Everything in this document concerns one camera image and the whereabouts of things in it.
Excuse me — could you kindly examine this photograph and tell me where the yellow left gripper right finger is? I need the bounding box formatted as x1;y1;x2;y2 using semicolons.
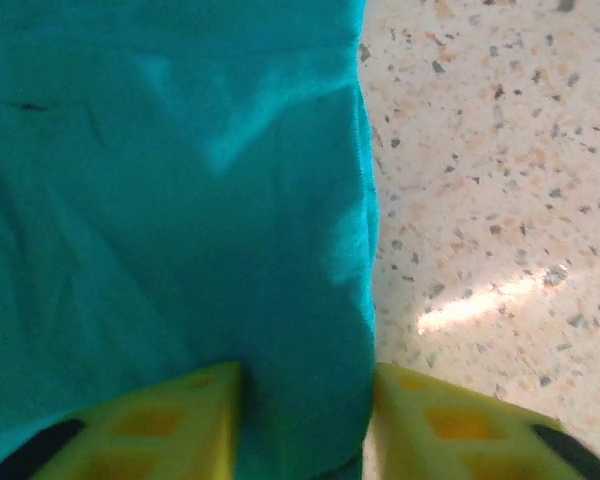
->
368;362;600;480

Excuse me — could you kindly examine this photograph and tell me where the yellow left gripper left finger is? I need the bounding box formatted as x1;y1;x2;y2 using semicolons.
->
0;360;246;480

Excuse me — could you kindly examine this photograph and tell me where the teal printed t-shirt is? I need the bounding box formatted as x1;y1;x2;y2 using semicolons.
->
0;0;382;480

